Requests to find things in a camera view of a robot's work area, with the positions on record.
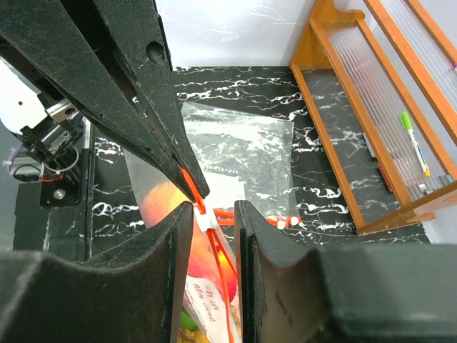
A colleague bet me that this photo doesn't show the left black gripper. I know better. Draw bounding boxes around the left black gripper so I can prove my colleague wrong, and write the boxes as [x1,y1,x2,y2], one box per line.
[1,1,209,197]

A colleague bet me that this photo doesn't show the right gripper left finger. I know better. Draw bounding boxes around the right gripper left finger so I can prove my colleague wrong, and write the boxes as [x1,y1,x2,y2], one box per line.
[1,202,194,342]

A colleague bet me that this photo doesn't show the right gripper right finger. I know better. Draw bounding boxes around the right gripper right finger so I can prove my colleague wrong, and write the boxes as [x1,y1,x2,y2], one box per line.
[234,201,456,342]

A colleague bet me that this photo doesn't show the clear zip bag orange zipper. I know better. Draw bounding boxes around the clear zip bag orange zipper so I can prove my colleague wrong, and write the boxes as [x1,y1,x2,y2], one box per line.
[124,151,243,342]

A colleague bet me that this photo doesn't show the orange peach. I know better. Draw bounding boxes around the orange peach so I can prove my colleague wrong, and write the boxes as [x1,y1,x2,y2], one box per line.
[139,182,189,228]

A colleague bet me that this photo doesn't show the spare clear zip bags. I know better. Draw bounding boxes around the spare clear zip bags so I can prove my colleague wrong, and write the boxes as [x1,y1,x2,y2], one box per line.
[181,102,301,229]

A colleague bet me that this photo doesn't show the green marker pen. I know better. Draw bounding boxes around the green marker pen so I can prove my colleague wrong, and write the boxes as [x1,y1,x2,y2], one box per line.
[400,111,431,177]

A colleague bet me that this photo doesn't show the wooden shelf rack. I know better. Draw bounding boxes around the wooden shelf rack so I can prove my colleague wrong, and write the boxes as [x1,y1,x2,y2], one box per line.
[291,1,456,235]

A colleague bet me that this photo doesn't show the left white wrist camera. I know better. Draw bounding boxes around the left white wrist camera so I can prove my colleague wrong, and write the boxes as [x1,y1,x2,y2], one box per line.
[1,57,48,136]

